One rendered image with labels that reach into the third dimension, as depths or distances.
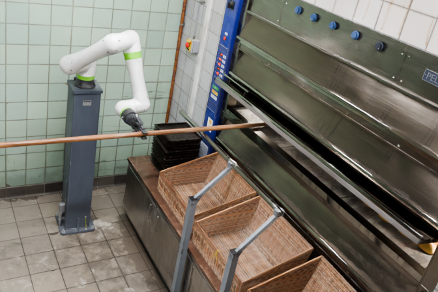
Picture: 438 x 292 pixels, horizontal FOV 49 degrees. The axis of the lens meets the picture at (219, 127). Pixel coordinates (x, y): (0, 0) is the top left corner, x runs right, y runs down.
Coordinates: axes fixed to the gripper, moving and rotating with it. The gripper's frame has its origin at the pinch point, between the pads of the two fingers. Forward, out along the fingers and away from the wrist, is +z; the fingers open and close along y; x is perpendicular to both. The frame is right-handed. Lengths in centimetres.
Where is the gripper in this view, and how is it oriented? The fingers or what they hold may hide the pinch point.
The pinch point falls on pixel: (143, 133)
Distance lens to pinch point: 288.9
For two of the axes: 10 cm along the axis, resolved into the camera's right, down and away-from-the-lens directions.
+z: 4.9, 4.5, -7.4
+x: -8.5, 0.7, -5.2
